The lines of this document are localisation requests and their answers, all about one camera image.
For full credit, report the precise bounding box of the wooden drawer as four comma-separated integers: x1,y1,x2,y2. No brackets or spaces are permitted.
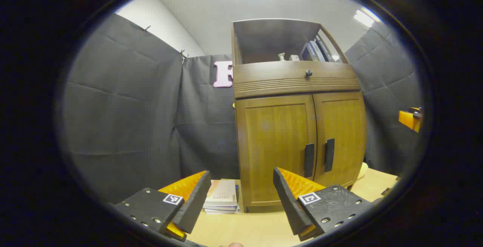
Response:
233,60,361,98

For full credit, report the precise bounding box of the dark spined book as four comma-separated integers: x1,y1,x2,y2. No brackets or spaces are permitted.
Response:
315,37,336,62

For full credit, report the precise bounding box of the black backdrop cloth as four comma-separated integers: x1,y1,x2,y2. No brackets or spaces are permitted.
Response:
62,13,423,204

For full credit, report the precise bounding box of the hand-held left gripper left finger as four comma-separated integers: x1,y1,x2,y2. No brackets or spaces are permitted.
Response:
113,170,212,242

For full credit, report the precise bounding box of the wooden double-door shoe cabinet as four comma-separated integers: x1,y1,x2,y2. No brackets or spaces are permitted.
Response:
231,19,367,213

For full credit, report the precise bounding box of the small ceiling light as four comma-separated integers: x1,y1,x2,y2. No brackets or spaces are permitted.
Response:
354,7,381,28

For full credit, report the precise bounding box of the white book under paperback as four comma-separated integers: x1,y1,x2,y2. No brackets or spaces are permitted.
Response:
203,185,240,215

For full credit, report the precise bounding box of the dark blue book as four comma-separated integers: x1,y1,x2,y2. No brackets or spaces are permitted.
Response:
301,42,319,62

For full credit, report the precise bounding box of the grey book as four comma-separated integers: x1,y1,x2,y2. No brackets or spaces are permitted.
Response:
309,40,327,62

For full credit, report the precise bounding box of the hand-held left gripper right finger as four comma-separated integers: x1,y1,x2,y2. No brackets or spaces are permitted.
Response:
273,167,374,242

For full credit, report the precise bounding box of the wooden shoe cabinet door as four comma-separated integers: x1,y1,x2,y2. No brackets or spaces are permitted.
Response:
312,90,367,187
235,94,317,208

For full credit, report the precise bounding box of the beige paperback book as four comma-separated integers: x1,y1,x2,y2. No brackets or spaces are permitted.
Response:
205,179,238,207

